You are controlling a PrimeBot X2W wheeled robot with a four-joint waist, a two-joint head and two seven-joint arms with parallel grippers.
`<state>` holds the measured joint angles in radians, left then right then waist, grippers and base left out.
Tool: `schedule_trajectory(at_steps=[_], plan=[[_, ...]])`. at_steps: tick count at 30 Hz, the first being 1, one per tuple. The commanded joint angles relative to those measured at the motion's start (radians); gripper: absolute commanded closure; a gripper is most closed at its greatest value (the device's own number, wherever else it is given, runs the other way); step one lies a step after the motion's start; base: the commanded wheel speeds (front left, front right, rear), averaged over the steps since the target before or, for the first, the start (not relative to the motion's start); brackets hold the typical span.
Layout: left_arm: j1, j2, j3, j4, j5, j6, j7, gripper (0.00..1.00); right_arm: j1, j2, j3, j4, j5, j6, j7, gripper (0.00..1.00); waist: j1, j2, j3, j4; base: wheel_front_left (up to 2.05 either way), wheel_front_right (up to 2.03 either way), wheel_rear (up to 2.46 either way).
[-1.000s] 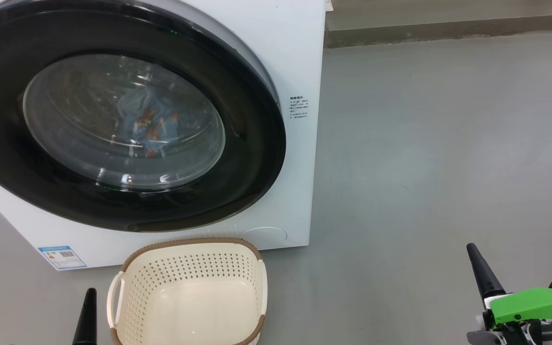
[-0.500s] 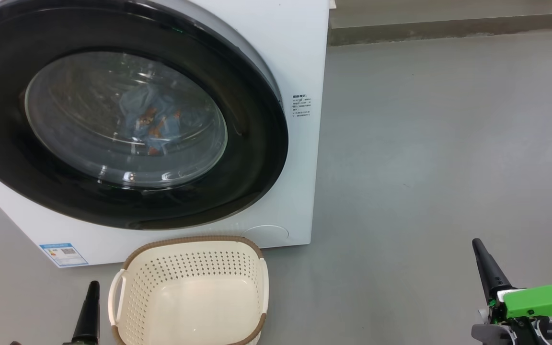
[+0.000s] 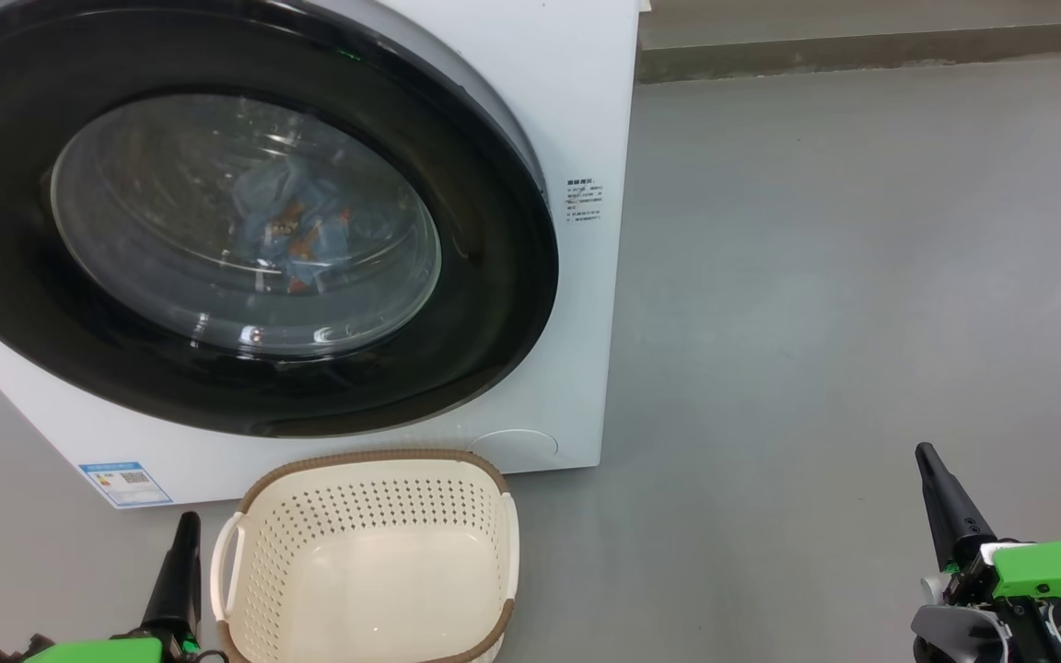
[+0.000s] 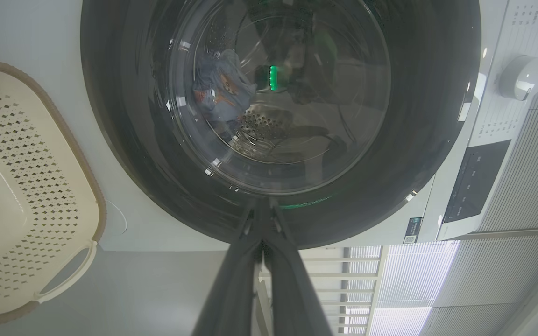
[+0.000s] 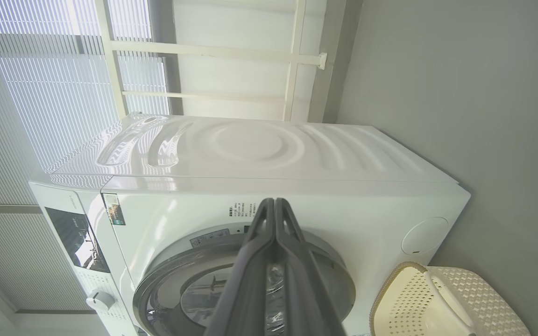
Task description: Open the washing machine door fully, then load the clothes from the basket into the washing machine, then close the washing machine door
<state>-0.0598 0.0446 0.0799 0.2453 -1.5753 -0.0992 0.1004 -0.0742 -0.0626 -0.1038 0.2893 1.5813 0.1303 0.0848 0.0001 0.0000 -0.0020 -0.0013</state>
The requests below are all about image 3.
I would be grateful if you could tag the blue energy label sticker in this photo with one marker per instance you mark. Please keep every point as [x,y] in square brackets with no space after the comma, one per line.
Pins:
[125,484]

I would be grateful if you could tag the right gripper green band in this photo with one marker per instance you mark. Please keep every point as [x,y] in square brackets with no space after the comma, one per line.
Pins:
[1055,571]

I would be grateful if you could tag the black round glass washer door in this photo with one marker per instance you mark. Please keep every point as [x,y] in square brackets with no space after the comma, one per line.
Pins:
[494,276]

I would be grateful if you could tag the white front-load washing machine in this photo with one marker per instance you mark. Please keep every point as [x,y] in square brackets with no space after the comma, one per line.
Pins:
[577,350]

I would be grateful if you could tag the blue patterned garment pale lining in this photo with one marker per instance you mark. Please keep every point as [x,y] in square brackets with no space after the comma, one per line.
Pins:
[296,221]

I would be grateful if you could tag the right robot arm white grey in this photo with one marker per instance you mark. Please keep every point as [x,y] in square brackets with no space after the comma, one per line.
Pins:
[963,635]

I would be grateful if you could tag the cream perforated laundry basket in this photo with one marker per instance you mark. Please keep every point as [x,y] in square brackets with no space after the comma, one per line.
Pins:
[374,580]

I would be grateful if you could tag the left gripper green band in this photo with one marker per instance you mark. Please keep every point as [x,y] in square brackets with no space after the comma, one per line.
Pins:
[107,651]

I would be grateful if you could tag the round white filter cover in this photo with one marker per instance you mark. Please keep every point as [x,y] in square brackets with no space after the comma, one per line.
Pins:
[517,449]

